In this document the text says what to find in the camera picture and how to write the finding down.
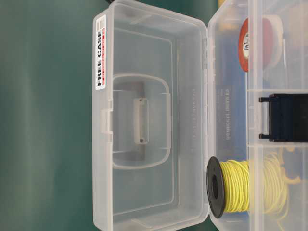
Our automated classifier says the clear plastic tool box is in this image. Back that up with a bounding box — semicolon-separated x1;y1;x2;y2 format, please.
92;0;308;231

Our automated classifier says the red tape roll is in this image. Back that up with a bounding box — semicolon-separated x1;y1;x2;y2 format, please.
238;14;284;73

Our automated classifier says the black clip part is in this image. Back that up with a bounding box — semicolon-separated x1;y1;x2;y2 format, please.
259;93;308;143

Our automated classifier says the yellow wire spool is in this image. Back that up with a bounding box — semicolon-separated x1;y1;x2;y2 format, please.
206;155;289;218

